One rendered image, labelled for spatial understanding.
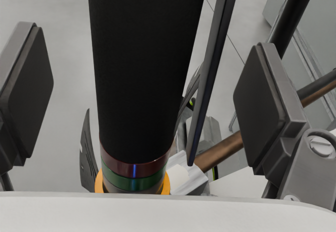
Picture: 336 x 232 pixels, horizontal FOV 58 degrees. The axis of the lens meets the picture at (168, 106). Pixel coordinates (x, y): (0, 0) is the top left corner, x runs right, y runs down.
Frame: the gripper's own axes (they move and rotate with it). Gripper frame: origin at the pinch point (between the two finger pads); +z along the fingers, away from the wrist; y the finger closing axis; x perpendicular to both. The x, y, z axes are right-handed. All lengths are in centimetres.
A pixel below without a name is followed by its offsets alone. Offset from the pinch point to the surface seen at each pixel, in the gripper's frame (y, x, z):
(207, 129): 18, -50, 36
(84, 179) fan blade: -13, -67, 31
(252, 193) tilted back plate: 26, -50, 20
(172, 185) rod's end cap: 2.4, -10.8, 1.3
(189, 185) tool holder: 3.6, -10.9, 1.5
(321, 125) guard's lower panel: 70, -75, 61
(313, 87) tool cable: 15.6, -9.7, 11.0
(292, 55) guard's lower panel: 70, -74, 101
